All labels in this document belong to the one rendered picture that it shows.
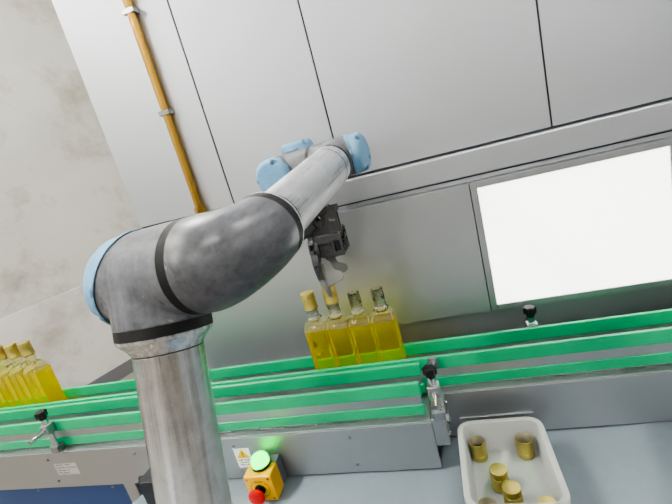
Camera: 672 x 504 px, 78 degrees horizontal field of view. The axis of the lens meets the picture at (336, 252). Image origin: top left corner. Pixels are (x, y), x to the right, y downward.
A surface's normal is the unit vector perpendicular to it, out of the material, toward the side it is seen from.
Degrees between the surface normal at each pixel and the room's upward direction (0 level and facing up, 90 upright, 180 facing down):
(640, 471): 0
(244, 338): 90
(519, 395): 90
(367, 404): 90
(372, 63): 90
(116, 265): 59
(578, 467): 0
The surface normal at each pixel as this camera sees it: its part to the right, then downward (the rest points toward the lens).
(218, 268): 0.30, 0.14
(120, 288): -0.35, 0.09
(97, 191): 0.80, -0.06
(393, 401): -0.20, 0.30
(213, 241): 0.19, -0.35
